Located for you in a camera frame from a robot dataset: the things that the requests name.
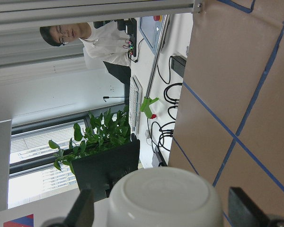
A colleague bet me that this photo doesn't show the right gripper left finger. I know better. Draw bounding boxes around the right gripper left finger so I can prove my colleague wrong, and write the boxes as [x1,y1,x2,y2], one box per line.
[62,189,94,227]

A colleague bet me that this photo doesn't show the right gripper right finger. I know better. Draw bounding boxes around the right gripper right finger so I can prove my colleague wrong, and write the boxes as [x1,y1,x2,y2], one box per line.
[228,187,270,227]

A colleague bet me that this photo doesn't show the white cup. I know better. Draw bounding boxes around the white cup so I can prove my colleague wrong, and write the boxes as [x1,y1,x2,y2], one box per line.
[106,167,223,227]

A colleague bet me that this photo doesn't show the black monitor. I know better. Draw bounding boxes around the black monitor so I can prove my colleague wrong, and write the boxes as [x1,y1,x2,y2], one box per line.
[71,139,140,201]

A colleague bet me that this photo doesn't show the green potted plant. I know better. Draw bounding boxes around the green potted plant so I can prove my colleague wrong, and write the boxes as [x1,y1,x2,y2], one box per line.
[48,105,131,173]

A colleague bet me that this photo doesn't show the white keyboard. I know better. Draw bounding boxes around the white keyboard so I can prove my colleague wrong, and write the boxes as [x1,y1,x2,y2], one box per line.
[129,75,142,133]

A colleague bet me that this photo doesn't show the black power adapter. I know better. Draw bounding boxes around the black power adapter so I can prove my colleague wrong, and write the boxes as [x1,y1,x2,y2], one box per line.
[170,56,186,78]

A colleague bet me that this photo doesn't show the person in white shirt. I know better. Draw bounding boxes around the person in white shirt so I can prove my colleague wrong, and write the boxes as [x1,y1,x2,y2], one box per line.
[39,22,131,95]

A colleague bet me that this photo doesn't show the black coiled cables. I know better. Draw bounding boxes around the black coiled cables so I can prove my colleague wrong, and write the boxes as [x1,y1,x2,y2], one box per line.
[146,63,183,152]

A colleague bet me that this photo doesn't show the green handled grabber tool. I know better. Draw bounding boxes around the green handled grabber tool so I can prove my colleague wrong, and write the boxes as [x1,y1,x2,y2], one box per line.
[140,15,170,119]

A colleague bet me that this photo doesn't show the aluminium frame beam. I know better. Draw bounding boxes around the aluminium frame beam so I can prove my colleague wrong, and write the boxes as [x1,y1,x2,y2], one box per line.
[0,0,203,23]

